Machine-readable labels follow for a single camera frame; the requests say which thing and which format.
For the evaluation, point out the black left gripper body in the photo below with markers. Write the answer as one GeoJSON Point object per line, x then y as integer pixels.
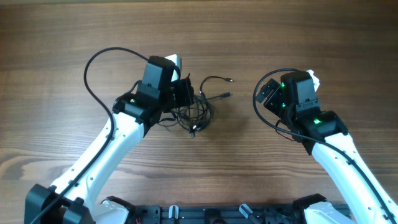
{"type": "Point", "coordinates": [181, 94]}

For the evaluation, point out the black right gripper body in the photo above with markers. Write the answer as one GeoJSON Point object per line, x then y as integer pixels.
{"type": "Point", "coordinates": [275, 102]}

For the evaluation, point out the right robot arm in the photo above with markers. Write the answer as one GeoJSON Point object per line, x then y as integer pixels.
{"type": "Point", "coordinates": [291, 106]}

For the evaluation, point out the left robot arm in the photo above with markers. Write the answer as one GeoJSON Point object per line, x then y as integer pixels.
{"type": "Point", "coordinates": [71, 198]}

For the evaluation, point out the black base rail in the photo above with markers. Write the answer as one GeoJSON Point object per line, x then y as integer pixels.
{"type": "Point", "coordinates": [154, 214]}

